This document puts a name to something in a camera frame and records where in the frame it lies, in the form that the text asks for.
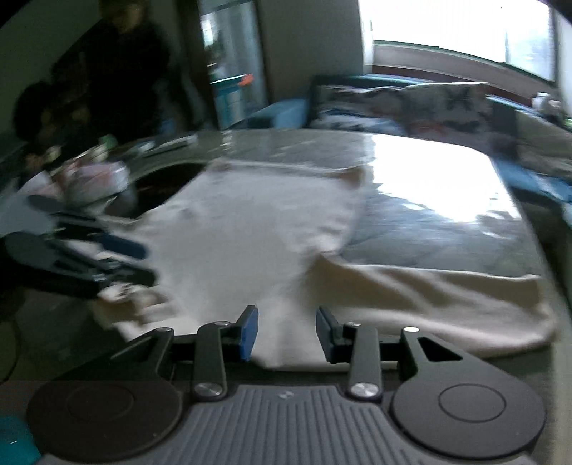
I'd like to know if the white plush toy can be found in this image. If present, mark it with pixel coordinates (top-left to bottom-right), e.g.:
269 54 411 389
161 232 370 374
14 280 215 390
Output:
531 90 564 118

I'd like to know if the teal cabinet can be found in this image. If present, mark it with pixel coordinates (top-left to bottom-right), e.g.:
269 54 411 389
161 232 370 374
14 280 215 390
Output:
210 74 254 129

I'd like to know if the white plastic bag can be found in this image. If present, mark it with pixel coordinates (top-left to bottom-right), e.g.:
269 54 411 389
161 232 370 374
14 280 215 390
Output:
57 157 131 212

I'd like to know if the cream white garment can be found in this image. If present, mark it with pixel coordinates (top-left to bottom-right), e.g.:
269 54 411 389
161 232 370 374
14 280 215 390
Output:
92 163 557 372

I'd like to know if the window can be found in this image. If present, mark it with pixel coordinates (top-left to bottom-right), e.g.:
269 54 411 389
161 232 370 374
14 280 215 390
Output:
360 0 560 83

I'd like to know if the large butterfly print cushion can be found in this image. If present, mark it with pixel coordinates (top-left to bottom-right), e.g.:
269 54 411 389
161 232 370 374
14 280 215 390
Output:
400 82 491 137

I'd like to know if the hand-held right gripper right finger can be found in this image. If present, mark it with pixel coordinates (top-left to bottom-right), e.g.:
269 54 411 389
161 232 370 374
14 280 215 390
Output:
315 307 465 400

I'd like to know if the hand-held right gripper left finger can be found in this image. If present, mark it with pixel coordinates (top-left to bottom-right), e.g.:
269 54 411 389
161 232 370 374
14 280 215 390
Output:
109 306 259 400

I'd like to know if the blue sofa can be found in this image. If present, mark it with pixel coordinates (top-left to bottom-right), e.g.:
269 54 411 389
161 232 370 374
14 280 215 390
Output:
246 74 572 215

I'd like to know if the teal object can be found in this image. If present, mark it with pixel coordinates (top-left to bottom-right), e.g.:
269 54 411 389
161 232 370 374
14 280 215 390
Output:
0 415 42 465

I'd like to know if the small butterfly print cushion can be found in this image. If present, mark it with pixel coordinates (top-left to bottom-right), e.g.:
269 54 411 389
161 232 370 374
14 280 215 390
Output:
314 84 405 131

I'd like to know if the grey quilted table cover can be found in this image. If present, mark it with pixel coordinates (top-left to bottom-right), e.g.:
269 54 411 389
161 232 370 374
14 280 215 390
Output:
0 127 557 372

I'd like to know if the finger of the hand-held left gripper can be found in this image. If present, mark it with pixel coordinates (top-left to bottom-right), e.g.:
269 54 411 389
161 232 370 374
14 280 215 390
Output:
49 214 148 261
87 259 157 288

